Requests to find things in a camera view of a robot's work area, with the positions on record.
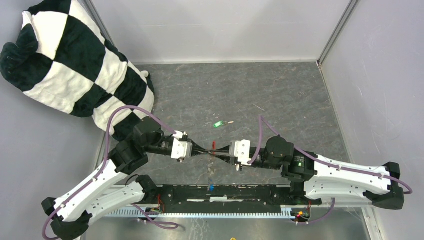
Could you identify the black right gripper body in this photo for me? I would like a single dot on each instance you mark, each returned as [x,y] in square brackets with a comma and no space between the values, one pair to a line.
[234,161]

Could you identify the metal key holder red handle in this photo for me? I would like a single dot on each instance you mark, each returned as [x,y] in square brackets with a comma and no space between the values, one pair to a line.
[211,168]

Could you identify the keys with blue tag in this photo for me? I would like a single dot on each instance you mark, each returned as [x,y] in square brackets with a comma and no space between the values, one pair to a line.
[210,186]

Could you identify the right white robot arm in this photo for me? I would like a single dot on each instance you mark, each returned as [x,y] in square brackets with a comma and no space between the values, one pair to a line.
[313,177]

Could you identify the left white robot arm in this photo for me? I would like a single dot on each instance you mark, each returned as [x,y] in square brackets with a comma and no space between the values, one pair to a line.
[114,183]

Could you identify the keys with green tag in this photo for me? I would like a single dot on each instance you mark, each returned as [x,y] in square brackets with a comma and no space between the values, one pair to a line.
[222,123]

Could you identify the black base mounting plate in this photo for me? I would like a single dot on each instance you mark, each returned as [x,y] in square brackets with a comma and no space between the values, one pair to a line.
[225,199]

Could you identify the checkered black white plush cloth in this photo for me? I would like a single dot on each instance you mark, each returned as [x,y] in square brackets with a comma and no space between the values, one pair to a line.
[62,60]

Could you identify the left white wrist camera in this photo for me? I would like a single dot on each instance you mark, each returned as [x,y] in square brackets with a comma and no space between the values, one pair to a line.
[181,146]

